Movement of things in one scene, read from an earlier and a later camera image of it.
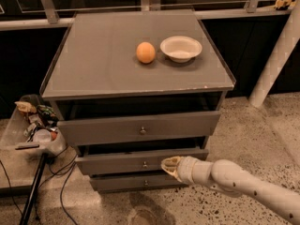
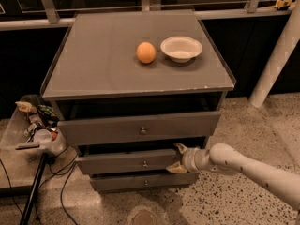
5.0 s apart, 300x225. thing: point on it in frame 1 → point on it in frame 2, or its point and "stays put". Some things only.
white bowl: (181, 49) stays put
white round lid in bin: (41, 136) stays put
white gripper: (187, 169) → (189, 159)
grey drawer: (129, 161) stays put
